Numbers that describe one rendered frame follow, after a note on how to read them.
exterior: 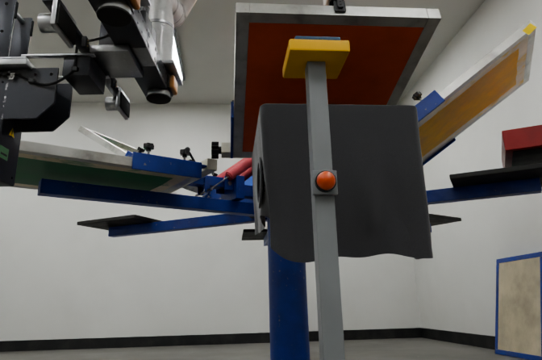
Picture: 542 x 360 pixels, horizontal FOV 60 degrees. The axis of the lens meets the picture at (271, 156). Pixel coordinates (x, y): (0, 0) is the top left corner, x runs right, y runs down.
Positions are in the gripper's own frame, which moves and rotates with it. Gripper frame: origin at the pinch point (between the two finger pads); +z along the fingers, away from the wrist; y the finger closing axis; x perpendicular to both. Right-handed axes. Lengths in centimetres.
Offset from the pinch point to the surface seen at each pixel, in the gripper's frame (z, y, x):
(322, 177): 60, 14, -13
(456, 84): -27, -63, 69
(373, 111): 26.5, -10.9, 9.3
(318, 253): 73, 7, -14
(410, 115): 27.6, -11.2, 19.9
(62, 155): 13, -59, -91
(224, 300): -32, -474, -36
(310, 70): 35.0, 15.7, -13.4
